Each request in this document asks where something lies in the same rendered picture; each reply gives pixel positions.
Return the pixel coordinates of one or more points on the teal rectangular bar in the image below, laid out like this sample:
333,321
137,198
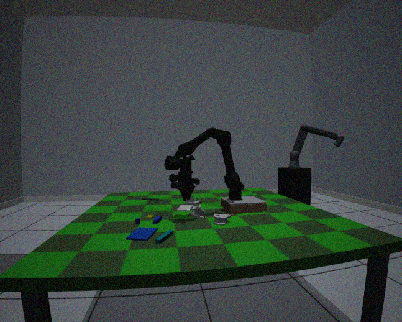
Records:
164,236

